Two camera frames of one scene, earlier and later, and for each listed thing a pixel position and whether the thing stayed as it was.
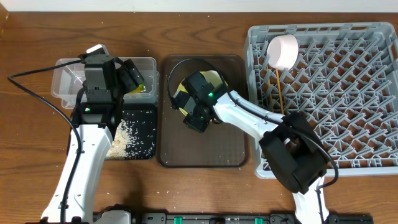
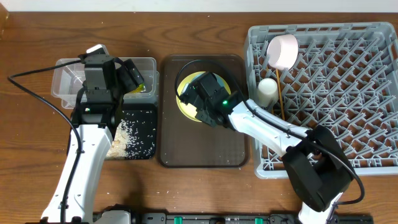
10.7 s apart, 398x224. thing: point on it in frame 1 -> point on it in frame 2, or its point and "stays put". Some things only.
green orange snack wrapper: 140,88 stays put
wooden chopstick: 269,86 -> 272,107
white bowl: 282,51 stays put
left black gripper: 130,83 stays put
